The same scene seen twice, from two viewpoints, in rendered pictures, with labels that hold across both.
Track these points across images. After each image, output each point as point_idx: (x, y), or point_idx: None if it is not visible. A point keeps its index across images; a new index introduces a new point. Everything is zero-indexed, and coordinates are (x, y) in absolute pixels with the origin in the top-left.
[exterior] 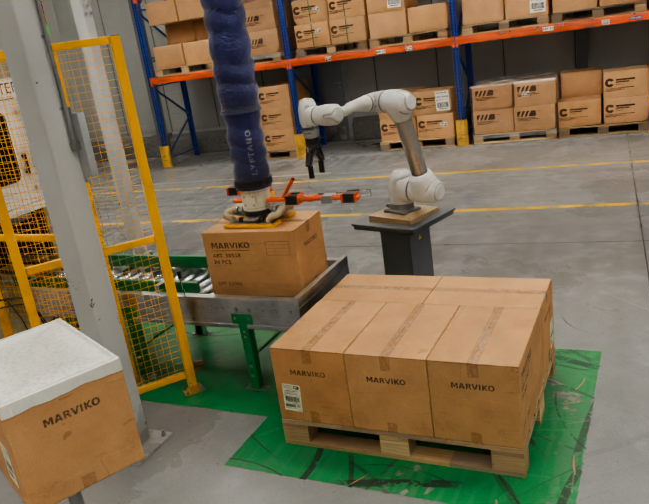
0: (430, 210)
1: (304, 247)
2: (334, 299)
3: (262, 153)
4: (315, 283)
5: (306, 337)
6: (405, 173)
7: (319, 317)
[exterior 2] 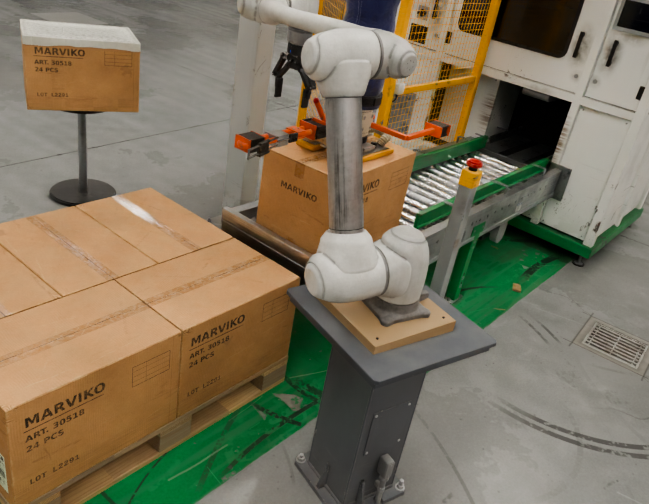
0: (358, 329)
1: (279, 185)
2: (220, 243)
3: None
4: (258, 228)
5: (141, 203)
6: (386, 235)
7: (181, 222)
